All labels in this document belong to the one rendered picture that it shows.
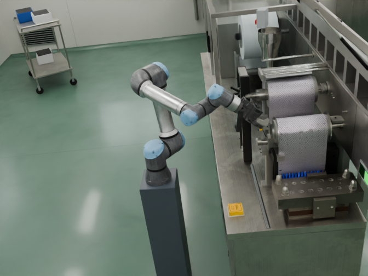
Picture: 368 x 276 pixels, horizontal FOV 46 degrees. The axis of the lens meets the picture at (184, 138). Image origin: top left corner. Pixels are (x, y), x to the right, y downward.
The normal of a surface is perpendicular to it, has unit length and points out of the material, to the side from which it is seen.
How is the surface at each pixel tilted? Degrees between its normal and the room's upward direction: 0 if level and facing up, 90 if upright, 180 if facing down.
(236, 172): 0
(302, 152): 90
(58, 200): 0
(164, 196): 90
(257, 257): 90
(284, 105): 92
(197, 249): 0
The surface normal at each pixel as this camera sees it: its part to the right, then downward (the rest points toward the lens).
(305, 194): -0.11, -0.85
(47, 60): 0.29, 0.47
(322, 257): 0.02, 0.51
